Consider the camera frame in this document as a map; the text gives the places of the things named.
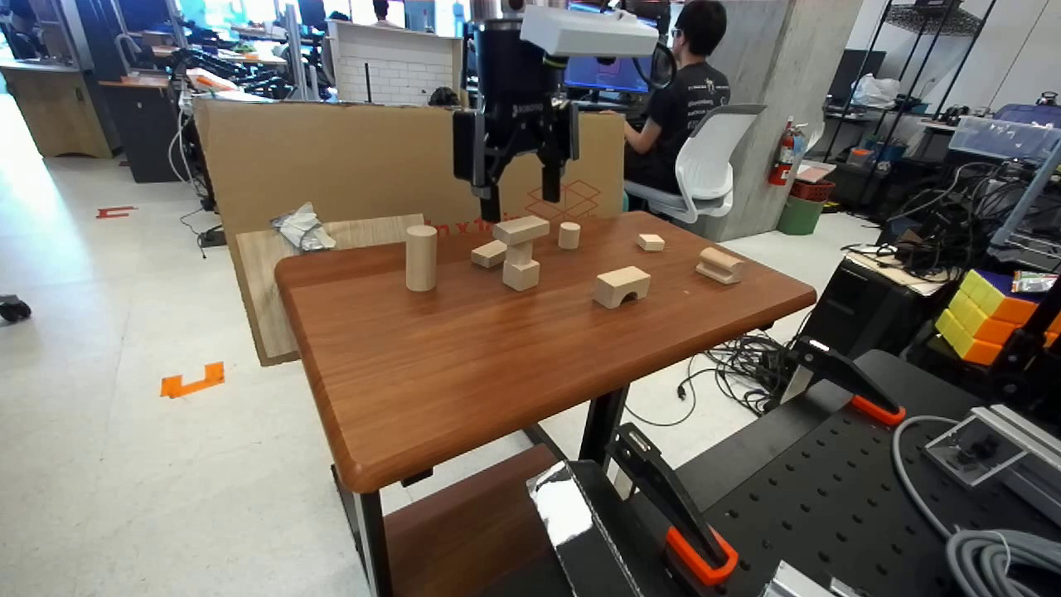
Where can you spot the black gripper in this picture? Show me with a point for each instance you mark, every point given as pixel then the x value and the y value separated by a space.
pixel 518 100

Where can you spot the rectangular wooden block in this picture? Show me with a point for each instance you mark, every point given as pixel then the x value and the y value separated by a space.
pixel 523 231
pixel 488 252

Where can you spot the wooden arch block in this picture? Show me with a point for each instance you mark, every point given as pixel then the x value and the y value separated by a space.
pixel 626 281

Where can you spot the flat wooden block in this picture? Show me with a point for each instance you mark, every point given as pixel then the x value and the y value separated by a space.
pixel 722 257
pixel 712 276

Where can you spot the short wooden cylinder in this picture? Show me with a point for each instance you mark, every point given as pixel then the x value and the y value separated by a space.
pixel 518 252
pixel 570 233

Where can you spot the tall wooden cylinder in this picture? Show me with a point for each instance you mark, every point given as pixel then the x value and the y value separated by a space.
pixel 419 261

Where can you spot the blue computer monitor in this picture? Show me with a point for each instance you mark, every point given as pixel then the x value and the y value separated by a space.
pixel 605 74

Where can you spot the small wooden cube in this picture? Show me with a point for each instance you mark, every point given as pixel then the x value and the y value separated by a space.
pixel 650 240

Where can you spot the white board panel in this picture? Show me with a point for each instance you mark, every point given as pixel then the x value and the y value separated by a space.
pixel 393 69

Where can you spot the person in black shirt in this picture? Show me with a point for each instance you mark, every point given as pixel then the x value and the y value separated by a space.
pixel 685 100

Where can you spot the white office chair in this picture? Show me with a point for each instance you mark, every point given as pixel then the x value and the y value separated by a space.
pixel 708 168

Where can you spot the large brown cardboard panel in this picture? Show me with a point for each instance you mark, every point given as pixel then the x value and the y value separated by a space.
pixel 334 154

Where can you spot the white crumpled cloth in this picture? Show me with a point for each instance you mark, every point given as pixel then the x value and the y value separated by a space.
pixel 299 231

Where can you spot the red fire extinguisher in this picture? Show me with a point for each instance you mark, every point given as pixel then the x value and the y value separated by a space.
pixel 784 154

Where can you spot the green bin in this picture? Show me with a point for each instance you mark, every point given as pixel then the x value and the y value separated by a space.
pixel 799 212

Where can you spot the light wooden pallet board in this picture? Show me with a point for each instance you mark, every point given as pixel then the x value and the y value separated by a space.
pixel 261 285

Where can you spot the brown wooden lower board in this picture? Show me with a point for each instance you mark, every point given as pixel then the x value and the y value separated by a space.
pixel 466 532

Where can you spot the black side cabinet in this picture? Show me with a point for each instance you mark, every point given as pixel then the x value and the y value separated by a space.
pixel 868 310

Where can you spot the black perforated board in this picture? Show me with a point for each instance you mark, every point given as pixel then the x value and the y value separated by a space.
pixel 839 485

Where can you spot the light wooden cabinet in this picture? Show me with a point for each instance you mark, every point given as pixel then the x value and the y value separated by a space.
pixel 56 112

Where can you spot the yellow orange colourful cube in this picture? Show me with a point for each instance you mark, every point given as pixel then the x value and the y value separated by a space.
pixel 983 315

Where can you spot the black caster wheel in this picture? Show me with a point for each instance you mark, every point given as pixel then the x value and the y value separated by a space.
pixel 14 310

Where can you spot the gray electrical box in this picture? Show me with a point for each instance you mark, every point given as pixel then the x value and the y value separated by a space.
pixel 983 449

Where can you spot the black metal table frame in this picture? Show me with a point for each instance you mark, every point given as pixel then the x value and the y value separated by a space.
pixel 602 425

